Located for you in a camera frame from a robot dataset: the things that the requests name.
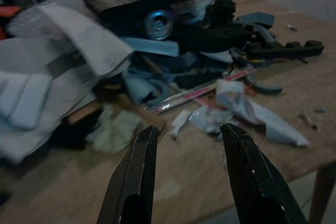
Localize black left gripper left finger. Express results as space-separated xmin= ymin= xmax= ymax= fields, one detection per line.
xmin=96 ymin=125 xmax=160 ymax=224

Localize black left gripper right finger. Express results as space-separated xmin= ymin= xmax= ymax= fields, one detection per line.
xmin=219 ymin=123 xmax=308 ymax=224

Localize pale green crumpled cloth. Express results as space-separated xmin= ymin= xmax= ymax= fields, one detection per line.
xmin=86 ymin=104 xmax=144 ymax=154

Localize crumpled blue-white paper wrapper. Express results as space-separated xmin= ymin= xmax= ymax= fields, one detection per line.
xmin=215 ymin=79 xmax=311 ymax=148

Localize wooden table leg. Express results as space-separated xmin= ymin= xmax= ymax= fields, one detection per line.
xmin=307 ymin=161 xmax=336 ymax=224

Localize crumpled silvery plastic wrapper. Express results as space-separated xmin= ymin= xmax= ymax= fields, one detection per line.
xmin=171 ymin=106 xmax=240 ymax=141

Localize small grey debris pieces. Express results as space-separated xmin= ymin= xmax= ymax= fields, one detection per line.
xmin=299 ymin=105 xmax=328 ymax=130

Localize curved grey-blue foam piece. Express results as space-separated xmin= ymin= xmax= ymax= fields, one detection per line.
xmin=245 ymin=73 xmax=284 ymax=95

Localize long red-white strip packaging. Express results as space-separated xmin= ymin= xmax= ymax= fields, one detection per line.
xmin=146 ymin=67 xmax=257 ymax=114

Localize blue foam slab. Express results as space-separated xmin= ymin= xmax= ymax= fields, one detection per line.
xmin=121 ymin=37 xmax=181 ymax=57

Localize black foam block with notches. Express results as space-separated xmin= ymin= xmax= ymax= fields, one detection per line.
xmin=243 ymin=39 xmax=325 ymax=60

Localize light blue padded foam pack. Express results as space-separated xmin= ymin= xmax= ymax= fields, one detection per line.
xmin=0 ymin=72 xmax=53 ymax=131

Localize large white paper sheet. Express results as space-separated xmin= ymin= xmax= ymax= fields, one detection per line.
xmin=5 ymin=5 xmax=134 ymax=77

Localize black foam packing mass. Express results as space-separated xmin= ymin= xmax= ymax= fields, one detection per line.
xmin=173 ymin=0 xmax=253 ymax=51

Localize shiny metal can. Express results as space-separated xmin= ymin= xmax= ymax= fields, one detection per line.
xmin=143 ymin=9 xmax=174 ymax=41

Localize dark blue flat foam piece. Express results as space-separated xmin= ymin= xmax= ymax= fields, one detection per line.
xmin=236 ymin=11 xmax=276 ymax=29

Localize orange object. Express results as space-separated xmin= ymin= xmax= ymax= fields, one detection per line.
xmin=0 ymin=5 xmax=21 ymax=41

